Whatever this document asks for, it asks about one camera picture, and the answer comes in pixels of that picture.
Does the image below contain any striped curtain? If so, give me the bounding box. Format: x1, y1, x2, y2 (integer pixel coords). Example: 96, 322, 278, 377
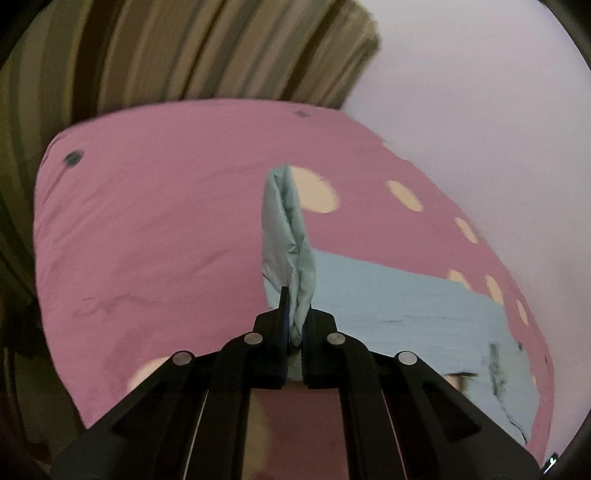
0, 0, 382, 467

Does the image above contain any light blue padded jacket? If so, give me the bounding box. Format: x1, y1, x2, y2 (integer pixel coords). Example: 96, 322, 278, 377
260, 165, 542, 446

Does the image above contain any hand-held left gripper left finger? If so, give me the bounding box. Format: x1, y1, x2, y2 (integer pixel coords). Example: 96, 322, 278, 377
50, 285, 291, 480

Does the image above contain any pink polka dot bed sheet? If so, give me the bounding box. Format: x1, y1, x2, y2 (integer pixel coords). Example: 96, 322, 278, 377
33, 98, 555, 480

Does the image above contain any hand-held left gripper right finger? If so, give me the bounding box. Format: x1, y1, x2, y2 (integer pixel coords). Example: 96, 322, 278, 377
301, 308, 542, 480

